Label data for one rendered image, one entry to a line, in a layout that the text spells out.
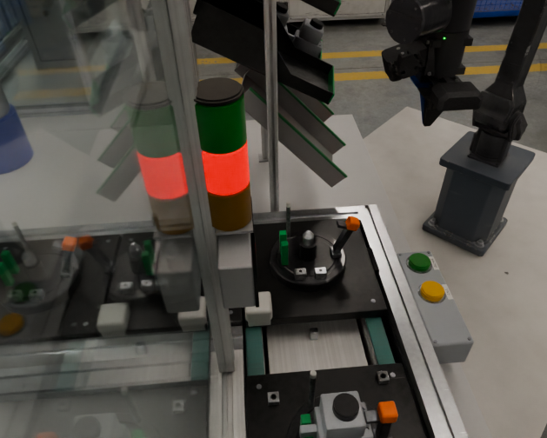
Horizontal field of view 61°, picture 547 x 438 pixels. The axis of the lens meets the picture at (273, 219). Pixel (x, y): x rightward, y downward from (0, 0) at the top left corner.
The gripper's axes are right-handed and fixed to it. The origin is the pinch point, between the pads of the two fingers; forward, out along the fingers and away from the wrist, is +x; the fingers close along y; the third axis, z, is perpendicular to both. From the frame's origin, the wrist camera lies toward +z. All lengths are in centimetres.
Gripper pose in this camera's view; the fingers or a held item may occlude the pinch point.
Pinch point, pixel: (430, 105)
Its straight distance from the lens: 78.4
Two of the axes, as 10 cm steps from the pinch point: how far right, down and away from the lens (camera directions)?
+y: 0.8, 6.6, -7.5
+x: 0.2, 7.5, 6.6
